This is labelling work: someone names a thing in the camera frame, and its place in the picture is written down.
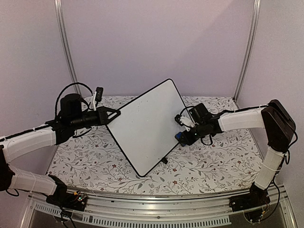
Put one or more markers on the aluminium corner post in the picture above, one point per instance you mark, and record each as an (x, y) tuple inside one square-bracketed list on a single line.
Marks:
[(248, 50), (64, 40)]

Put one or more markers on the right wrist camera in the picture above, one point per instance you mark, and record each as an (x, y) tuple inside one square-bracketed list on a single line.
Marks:
[(198, 115)]

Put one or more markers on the black whiteboard stand foot left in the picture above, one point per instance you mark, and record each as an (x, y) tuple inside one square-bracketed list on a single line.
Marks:
[(164, 160)]

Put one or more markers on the left aluminium corner post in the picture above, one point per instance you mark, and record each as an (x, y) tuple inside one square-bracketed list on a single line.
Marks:
[(64, 40)]

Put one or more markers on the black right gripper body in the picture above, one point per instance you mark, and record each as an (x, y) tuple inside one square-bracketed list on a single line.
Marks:
[(201, 133)]

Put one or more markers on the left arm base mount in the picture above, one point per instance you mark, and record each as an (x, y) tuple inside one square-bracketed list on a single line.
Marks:
[(63, 199)]

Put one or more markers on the white whiteboard black frame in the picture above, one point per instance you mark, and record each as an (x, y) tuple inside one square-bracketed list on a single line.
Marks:
[(146, 128)]

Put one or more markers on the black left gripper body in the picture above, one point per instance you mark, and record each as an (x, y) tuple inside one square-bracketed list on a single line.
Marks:
[(101, 120)]

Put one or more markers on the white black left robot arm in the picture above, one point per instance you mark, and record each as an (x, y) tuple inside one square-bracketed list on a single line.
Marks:
[(70, 118)]

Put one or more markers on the blue whiteboard eraser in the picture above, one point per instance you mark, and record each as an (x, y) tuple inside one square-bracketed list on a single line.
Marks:
[(179, 138)]

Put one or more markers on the floral patterned table mat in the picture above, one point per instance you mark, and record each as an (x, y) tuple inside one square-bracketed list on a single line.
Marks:
[(93, 161)]

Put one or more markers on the right aluminium corner post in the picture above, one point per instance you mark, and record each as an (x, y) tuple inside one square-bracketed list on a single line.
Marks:
[(248, 50)]

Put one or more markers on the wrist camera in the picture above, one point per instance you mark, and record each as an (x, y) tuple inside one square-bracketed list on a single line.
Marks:
[(198, 115), (96, 98)]

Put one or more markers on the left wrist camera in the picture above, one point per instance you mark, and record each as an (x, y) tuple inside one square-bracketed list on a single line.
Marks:
[(96, 98)]

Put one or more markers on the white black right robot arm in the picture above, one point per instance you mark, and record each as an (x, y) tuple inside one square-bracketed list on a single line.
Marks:
[(272, 117)]

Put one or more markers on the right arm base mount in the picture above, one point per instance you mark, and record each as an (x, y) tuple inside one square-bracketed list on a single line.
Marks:
[(252, 202)]

